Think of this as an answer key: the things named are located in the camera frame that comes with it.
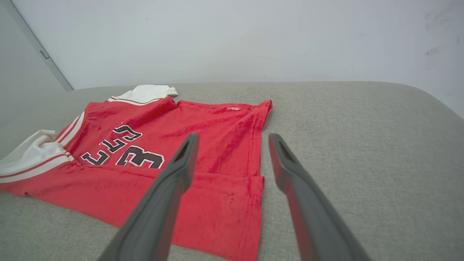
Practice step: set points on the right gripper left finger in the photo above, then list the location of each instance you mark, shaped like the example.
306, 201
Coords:
159, 210

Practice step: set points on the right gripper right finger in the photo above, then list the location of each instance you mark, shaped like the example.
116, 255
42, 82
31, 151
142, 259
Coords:
308, 203

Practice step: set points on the red and white jersey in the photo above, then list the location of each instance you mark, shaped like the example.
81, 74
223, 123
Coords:
217, 145

